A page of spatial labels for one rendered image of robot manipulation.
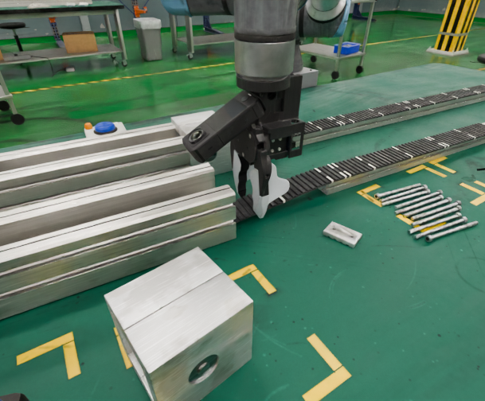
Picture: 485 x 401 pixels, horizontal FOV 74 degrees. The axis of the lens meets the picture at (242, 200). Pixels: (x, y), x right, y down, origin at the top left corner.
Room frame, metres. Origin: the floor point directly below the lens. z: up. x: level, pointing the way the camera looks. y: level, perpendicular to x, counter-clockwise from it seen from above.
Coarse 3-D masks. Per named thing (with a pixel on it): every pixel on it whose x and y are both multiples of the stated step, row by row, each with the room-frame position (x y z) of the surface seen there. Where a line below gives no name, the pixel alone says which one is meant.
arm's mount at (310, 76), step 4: (304, 68) 1.23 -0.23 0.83; (308, 68) 1.22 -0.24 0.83; (236, 72) 1.26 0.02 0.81; (296, 72) 1.16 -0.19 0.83; (300, 72) 1.16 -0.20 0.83; (304, 72) 1.16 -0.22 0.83; (308, 72) 1.16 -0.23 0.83; (312, 72) 1.17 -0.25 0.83; (316, 72) 1.18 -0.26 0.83; (236, 76) 1.26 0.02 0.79; (304, 76) 1.16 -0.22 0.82; (308, 76) 1.17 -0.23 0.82; (312, 76) 1.18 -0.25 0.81; (316, 76) 1.19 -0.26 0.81; (304, 80) 1.16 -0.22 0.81; (308, 80) 1.17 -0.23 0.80; (312, 80) 1.18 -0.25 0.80; (316, 80) 1.19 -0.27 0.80; (304, 84) 1.16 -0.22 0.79; (308, 84) 1.17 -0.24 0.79; (312, 84) 1.18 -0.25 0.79; (316, 84) 1.19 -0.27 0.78
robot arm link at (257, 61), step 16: (240, 48) 0.42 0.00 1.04; (256, 48) 0.40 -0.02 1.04; (272, 48) 0.40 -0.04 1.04; (288, 48) 0.41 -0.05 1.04; (240, 64) 0.42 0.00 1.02; (256, 64) 0.40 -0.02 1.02; (272, 64) 0.40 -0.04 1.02; (288, 64) 0.42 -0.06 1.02; (256, 80) 0.41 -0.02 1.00; (272, 80) 0.41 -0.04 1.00
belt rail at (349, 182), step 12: (468, 144) 0.67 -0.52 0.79; (480, 144) 0.70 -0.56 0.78; (420, 156) 0.60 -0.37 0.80; (432, 156) 0.62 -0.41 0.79; (384, 168) 0.55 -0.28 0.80; (396, 168) 0.56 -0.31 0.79; (408, 168) 0.58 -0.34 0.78; (348, 180) 0.51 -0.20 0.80; (360, 180) 0.52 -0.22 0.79; (324, 192) 0.49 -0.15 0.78
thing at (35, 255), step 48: (96, 192) 0.37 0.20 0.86; (144, 192) 0.38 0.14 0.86; (192, 192) 0.41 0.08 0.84; (0, 240) 0.30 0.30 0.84; (48, 240) 0.27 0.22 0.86; (96, 240) 0.28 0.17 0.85; (144, 240) 0.31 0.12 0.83; (192, 240) 0.33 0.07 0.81; (0, 288) 0.23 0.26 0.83; (48, 288) 0.25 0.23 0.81
